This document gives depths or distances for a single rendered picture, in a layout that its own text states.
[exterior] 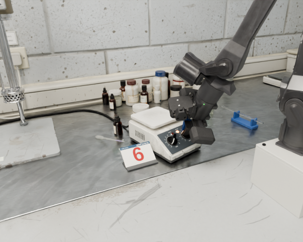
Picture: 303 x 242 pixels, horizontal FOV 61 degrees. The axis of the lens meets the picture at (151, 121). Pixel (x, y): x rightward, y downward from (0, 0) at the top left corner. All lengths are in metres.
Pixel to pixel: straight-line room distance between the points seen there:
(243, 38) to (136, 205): 0.42
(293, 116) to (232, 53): 0.18
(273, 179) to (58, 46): 0.95
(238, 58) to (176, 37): 0.80
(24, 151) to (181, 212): 0.51
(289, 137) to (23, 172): 0.66
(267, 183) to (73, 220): 0.43
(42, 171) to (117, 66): 0.67
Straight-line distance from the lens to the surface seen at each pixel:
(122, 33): 1.25
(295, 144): 0.63
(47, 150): 0.84
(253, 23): 0.59
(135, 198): 0.61
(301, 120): 0.59
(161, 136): 0.73
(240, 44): 0.60
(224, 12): 1.52
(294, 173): 0.59
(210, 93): 0.63
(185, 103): 0.66
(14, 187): 0.74
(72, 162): 0.77
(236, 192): 0.65
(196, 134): 0.64
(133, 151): 0.73
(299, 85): 0.59
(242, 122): 0.99
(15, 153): 0.87
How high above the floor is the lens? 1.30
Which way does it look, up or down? 24 degrees down
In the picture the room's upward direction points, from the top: 1 degrees counter-clockwise
